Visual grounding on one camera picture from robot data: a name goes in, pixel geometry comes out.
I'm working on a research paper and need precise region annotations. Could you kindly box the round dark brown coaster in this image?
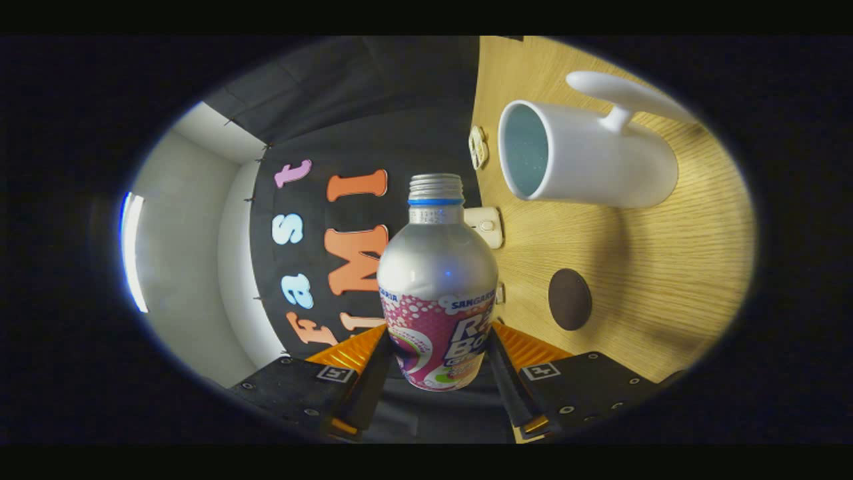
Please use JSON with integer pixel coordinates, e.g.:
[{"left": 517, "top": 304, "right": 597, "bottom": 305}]
[{"left": 548, "top": 268, "right": 593, "bottom": 331}]

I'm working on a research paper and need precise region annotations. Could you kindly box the small white compartment tray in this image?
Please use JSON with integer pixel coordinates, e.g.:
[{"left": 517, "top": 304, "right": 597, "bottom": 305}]
[{"left": 468, "top": 125, "right": 490, "bottom": 170}]

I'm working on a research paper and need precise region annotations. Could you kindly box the black backdrop cloth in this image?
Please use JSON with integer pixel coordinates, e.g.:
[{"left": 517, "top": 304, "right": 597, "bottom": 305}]
[{"left": 203, "top": 36, "right": 514, "bottom": 444}]

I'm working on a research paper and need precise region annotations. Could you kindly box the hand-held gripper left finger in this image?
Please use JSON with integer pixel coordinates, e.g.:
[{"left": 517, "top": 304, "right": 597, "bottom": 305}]
[{"left": 230, "top": 325, "right": 395, "bottom": 443}]

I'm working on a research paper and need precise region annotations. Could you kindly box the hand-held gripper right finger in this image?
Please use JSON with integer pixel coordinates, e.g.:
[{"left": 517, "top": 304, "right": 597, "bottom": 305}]
[{"left": 484, "top": 321, "right": 667, "bottom": 441}]

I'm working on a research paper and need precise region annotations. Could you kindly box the silver juice bottle pink label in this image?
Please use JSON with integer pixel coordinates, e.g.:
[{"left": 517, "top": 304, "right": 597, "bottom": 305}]
[{"left": 377, "top": 173, "right": 499, "bottom": 392}]

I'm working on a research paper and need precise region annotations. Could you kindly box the white cup blue inside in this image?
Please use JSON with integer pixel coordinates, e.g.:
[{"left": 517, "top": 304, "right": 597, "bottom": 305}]
[{"left": 498, "top": 71, "right": 698, "bottom": 209}]

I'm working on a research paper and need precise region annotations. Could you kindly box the wooden table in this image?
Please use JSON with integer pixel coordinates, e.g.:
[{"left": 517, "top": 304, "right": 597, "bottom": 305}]
[{"left": 470, "top": 36, "right": 757, "bottom": 384}]

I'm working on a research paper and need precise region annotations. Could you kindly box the long ceiling light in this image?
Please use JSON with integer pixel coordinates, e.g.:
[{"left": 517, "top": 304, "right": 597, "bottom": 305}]
[{"left": 120, "top": 192, "right": 149, "bottom": 314}]

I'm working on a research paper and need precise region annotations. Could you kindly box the white toaster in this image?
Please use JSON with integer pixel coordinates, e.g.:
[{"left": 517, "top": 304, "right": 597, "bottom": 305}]
[{"left": 464, "top": 207, "right": 504, "bottom": 250}]

